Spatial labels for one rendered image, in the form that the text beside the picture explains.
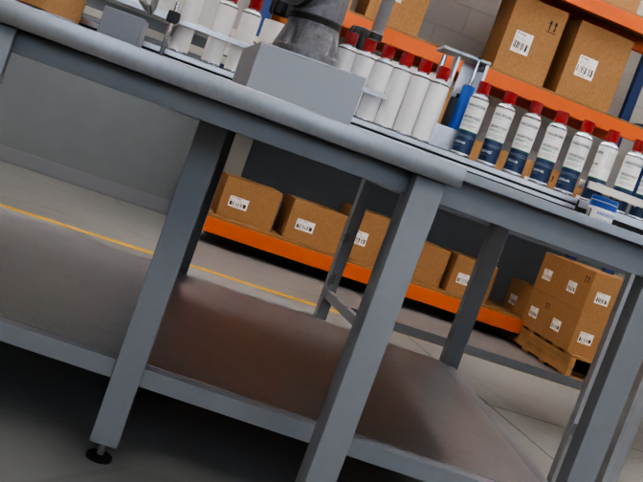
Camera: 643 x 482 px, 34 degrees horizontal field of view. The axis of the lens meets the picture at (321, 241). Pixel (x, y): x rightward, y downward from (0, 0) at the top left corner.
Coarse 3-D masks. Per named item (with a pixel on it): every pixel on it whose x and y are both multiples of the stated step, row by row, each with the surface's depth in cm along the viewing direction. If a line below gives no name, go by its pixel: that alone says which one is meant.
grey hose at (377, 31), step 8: (384, 0) 262; (392, 0) 262; (384, 8) 261; (392, 8) 263; (376, 16) 263; (384, 16) 262; (376, 24) 262; (384, 24) 262; (376, 32) 262; (384, 32) 263; (376, 40) 263
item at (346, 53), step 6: (348, 36) 271; (354, 36) 271; (348, 42) 271; (354, 42) 272; (342, 48) 271; (348, 48) 270; (354, 48) 272; (342, 54) 271; (348, 54) 271; (354, 54) 272; (342, 60) 271; (348, 60) 271; (342, 66) 271; (348, 66) 272
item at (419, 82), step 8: (424, 64) 273; (416, 72) 274; (424, 72) 273; (416, 80) 273; (424, 80) 273; (408, 88) 274; (416, 88) 273; (424, 88) 273; (408, 96) 274; (416, 96) 273; (424, 96) 274; (408, 104) 273; (416, 104) 273; (400, 112) 274; (408, 112) 273; (416, 112) 274; (400, 120) 274; (408, 120) 274; (392, 128) 276; (400, 128) 274; (408, 128) 274; (408, 136) 275
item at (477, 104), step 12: (480, 84) 276; (480, 96) 275; (468, 108) 276; (480, 108) 275; (468, 120) 275; (480, 120) 276; (468, 132) 275; (456, 144) 276; (468, 144) 276; (468, 156) 277
